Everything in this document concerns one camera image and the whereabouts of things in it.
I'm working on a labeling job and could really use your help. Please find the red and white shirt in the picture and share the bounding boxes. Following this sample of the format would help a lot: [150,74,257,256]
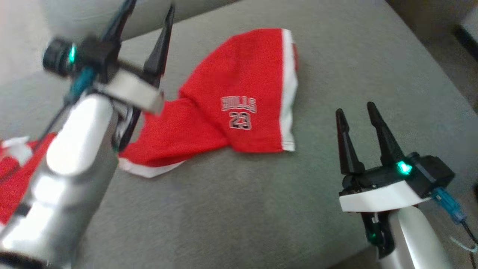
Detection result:
[0,132,57,225]

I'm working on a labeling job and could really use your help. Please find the left arm teal plug cable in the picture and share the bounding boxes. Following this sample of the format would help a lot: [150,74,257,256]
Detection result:
[37,67,98,151]

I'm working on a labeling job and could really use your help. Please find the arm teal plug cable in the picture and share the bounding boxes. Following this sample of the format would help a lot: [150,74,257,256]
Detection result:
[431,187,478,255]
[37,67,98,151]

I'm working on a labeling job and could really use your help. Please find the grey fabric sofa seat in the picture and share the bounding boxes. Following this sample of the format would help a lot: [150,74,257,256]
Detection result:
[0,0,478,269]

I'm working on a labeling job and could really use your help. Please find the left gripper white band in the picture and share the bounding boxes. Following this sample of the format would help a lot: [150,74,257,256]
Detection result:
[79,0,176,115]

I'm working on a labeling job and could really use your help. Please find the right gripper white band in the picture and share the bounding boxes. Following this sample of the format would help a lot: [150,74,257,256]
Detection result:
[335,101,431,214]

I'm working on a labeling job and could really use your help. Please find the red Bulls basketball shorts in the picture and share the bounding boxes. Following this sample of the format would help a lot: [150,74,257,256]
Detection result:
[118,28,299,179]

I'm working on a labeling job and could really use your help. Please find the right arm teal plug cable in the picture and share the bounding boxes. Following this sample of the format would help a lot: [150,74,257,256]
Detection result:
[431,187,478,255]

